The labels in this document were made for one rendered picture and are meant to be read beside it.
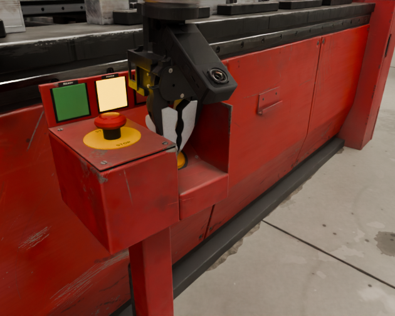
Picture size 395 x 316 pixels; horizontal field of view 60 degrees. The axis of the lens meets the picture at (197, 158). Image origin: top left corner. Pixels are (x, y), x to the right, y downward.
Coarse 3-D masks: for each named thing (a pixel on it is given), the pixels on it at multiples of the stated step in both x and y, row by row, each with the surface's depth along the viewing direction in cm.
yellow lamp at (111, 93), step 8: (104, 80) 49; (112, 80) 50; (120, 80) 51; (104, 88) 50; (112, 88) 51; (120, 88) 51; (104, 96) 50; (112, 96) 51; (120, 96) 52; (104, 104) 51; (112, 104) 51; (120, 104) 52
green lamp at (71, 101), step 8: (56, 88) 45; (64, 88) 46; (72, 88) 47; (80, 88) 47; (56, 96) 46; (64, 96) 46; (72, 96) 47; (80, 96) 48; (56, 104) 46; (64, 104) 47; (72, 104) 47; (80, 104) 48; (56, 112) 47; (64, 112) 47; (72, 112) 48; (80, 112) 49; (88, 112) 49
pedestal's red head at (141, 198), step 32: (128, 96) 53; (64, 128) 47; (96, 128) 47; (224, 128) 48; (64, 160) 45; (96, 160) 38; (128, 160) 38; (160, 160) 41; (192, 160) 54; (224, 160) 50; (64, 192) 50; (96, 192) 39; (128, 192) 40; (160, 192) 43; (192, 192) 47; (224, 192) 52; (96, 224) 42; (128, 224) 41; (160, 224) 45
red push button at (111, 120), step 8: (112, 112) 44; (96, 120) 42; (104, 120) 41; (112, 120) 41; (120, 120) 42; (104, 128) 41; (112, 128) 41; (104, 136) 43; (112, 136) 43; (120, 136) 44
